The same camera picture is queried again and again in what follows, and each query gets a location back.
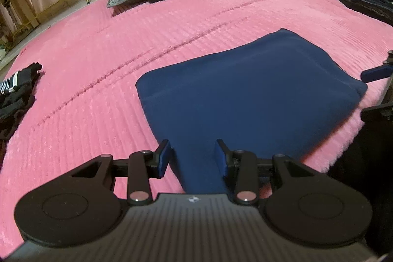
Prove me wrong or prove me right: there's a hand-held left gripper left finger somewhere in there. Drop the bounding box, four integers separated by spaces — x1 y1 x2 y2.
70 139 172 206

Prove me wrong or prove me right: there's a black garment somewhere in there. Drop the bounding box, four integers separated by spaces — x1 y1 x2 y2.
0 90 37 140

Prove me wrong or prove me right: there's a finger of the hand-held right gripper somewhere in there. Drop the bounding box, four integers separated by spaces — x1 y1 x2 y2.
361 103 393 124
361 50 393 83

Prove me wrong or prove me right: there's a pink ribbed blanket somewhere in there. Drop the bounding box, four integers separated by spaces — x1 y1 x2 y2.
0 0 393 262

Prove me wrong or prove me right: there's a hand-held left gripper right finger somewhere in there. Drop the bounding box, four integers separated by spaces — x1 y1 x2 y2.
214 139 320 206

